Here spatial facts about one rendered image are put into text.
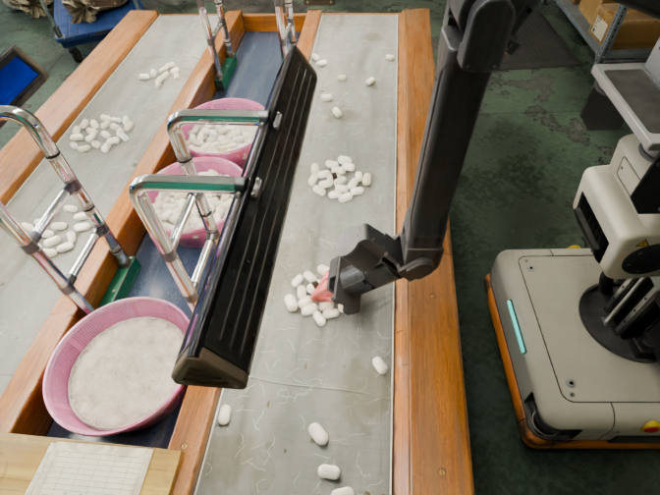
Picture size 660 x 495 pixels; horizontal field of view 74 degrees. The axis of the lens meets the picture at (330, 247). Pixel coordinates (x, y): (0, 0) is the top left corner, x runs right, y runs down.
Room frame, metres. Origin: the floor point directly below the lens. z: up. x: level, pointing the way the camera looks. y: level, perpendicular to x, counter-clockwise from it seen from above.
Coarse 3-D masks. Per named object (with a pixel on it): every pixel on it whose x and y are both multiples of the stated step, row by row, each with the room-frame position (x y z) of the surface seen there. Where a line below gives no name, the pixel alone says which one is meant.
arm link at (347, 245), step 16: (368, 224) 0.48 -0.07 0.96; (352, 240) 0.46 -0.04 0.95; (368, 240) 0.44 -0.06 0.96; (384, 240) 0.46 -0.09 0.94; (400, 240) 0.49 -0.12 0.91; (352, 256) 0.43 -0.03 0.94; (368, 256) 0.44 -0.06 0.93; (384, 256) 0.44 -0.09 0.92; (400, 256) 0.45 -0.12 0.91; (400, 272) 0.42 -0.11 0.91; (416, 272) 0.41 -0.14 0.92
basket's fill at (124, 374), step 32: (128, 320) 0.48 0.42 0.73; (160, 320) 0.47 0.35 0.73; (96, 352) 0.41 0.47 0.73; (128, 352) 0.40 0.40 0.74; (160, 352) 0.40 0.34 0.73; (96, 384) 0.34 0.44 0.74; (128, 384) 0.34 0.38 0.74; (160, 384) 0.33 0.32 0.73; (96, 416) 0.29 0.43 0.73; (128, 416) 0.28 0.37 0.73
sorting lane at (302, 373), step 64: (384, 64) 1.41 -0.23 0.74; (320, 128) 1.07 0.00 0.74; (384, 128) 1.05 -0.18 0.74; (384, 192) 0.78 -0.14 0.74; (320, 256) 0.60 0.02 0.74; (384, 320) 0.43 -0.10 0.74; (256, 384) 0.32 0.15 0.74; (320, 384) 0.31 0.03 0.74; (384, 384) 0.30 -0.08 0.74; (256, 448) 0.21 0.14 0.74; (320, 448) 0.20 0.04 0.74; (384, 448) 0.20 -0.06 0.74
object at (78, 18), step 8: (64, 0) 3.42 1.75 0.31; (72, 0) 3.39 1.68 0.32; (80, 0) 3.30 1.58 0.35; (88, 0) 3.37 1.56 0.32; (72, 8) 3.29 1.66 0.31; (80, 8) 3.34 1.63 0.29; (88, 8) 3.34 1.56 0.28; (96, 8) 3.27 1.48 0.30; (104, 8) 3.43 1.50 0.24; (80, 16) 3.31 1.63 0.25; (88, 16) 3.29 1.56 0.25
